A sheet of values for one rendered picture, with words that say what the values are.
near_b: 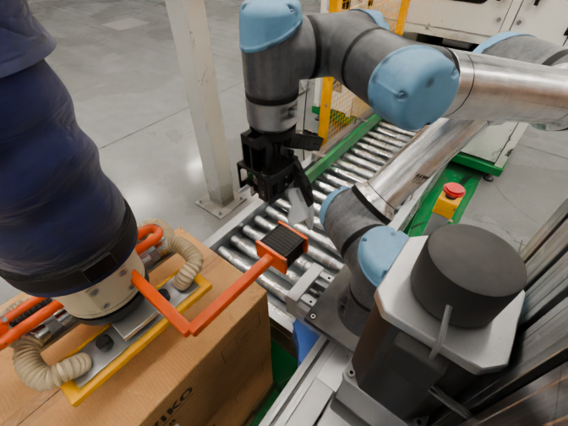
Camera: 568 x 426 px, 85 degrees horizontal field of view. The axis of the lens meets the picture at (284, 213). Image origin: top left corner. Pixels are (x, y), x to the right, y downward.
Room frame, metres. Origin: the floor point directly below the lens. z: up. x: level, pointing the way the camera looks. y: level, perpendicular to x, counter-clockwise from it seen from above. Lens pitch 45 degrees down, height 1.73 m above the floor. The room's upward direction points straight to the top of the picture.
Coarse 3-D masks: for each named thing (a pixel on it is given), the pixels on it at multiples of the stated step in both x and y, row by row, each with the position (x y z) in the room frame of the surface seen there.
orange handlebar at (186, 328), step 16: (144, 240) 0.45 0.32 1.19; (160, 240) 0.47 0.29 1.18; (256, 272) 0.37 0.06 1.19; (144, 288) 0.33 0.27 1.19; (240, 288) 0.33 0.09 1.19; (32, 304) 0.30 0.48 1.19; (48, 304) 0.29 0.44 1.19; (160, 304) 0.29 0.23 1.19; (224, 304) 0.30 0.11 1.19; (0, 320) 0.26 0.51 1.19; (32, 320) 0.26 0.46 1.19; (176, 320) 0.26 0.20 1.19; (208, 320) 0.26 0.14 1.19; (0, 336) 0.23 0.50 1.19; (16, 336) 0.24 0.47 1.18
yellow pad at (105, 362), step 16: (176, 272) 0.45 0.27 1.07; (160, 288) 0.40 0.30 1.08; (176, 288) 0.40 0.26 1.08; (192, 288) 0.40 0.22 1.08; (208, 288) 0.41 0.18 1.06; (176, 304) 0.36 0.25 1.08; (192, 304) 0.37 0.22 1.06; (160, 320) 0.32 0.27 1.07; (96, 336) 0.29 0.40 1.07; (112, 336) 0.28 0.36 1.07; (144, 336) 0.29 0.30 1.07; (80, 352) 0.25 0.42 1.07; (96, 352) 0.25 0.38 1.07; (112, 352) 0.25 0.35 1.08; (128, 352) 0.25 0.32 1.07; (96, 368) 0.22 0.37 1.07; (112, 368) 0.22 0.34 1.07; (64, 384) 0.19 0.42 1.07; (80, 384) 0.19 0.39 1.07; (96, 384) 0.19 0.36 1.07; (80, 400) 0.17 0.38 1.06
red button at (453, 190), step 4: (448, 184) 0.83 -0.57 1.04; (452, 184) 0.83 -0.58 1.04; (456, 184) 0.83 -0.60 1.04; (460, 184) 0.83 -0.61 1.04; (444, 188) 0.82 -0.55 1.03; (448, 188) 0.81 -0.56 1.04; (452, 188) 0.81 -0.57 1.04; (456, 188) 0.81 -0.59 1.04; (460, 188) 0.81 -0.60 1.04; (464, 188) 0.81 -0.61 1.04; (448, 192) 0.80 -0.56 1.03; (452, 192) 0.79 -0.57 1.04; (456, 192) 0.79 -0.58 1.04; (460, 192) 0.79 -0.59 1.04; (464, 192) 0.80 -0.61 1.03; (448, 196) 0.81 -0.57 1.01; (452, 196) 0.79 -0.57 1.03; (456, 196) 0.78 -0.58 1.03; (460, 196) 0.78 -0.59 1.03
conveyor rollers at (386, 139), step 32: (384, 128) 2.08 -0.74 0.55; (352, 160) 1.70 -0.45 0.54; (384, 160) 1.68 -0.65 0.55; (256, 224) 1.14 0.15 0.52; (288, 224) 1.12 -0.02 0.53; (320, 224) 1.11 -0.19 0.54; (224, 256) 0.90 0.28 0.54; (256, 256) 0.90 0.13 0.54; (320, 256) 0.90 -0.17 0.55; (288, 320) 0.58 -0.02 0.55
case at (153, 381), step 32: (224, 288) 0.48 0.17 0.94; (256, 288) 0.48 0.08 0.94; (192, 320) 0.38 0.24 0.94; (224, 320) 0.38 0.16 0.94; (256, 320) 0.43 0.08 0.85; (0, 352) 0.30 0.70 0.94; (64, 352) 0.30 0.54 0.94; (160, 352) 0.30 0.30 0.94; (192, 352) 0.30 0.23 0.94; (224, 352) 0.33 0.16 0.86; (256, 352) 0.42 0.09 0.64; (0, 384) 0.23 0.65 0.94; (128, 384) 0.23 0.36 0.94; (160, 384) 0.23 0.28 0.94; (192, 384) 0.25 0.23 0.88; (224, 384) 0.31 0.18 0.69; (0, 416) 0.17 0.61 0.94; (32, 416) 0.17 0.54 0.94; (64, 416) 0.17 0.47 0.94; (96, 416) 0.17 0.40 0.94; (128, 416) 0.17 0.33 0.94; (160, 416) 0.18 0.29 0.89; (192, 416) 0.22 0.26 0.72
